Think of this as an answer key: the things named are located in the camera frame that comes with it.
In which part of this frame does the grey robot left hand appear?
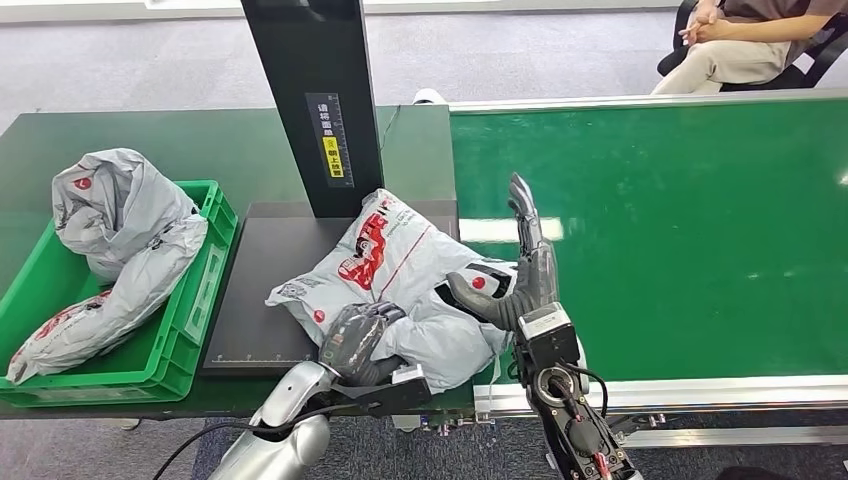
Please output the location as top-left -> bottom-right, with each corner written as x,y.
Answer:
319,301 -> 409,388

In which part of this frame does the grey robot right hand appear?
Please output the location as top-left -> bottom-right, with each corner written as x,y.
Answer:
446,172 -> 562,333

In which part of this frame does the grey package with red print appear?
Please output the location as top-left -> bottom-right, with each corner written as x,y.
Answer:
265,188 -> 519,397

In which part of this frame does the black inbound scanning machine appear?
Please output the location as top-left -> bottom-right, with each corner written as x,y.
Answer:
200,0 -> 462,380

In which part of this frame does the green conveyor belt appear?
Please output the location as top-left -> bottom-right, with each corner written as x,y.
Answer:
449,87 -> 848,450

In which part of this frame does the long grey package red print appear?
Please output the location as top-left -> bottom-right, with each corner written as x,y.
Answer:
5,215 -> 211,388

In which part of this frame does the grey package with red dot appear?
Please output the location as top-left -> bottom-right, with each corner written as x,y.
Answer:
51,146 -> 210,284

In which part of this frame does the green plastic crate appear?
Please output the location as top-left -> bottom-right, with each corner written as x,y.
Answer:
0,179 -> 240,409

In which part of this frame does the dark green table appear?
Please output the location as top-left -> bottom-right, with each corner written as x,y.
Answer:
0,104 -> 478,423

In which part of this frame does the person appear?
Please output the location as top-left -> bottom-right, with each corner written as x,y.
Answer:
651,0 -> 848,96

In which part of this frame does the black office chair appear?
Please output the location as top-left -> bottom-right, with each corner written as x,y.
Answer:
656,0 -> 848,93

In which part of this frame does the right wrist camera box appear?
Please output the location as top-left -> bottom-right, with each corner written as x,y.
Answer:
515,302 -> 584,387

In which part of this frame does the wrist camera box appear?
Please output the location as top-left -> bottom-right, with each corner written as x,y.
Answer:
329,362 -> 433,420
515,302 -> 584,387

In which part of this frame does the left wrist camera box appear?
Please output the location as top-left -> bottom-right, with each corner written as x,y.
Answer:
329,362 -> 433,420

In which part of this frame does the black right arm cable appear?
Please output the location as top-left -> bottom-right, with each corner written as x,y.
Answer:
561,362 -> 610,420

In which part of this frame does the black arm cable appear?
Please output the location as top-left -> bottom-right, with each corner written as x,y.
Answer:
561,362 -> 610,420
151,400 -> 364,480

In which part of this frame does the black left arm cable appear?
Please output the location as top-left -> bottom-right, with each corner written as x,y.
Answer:
151,400 -> 364,480

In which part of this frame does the thin black table cable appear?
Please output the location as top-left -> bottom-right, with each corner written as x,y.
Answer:
380,104 -> 403,158

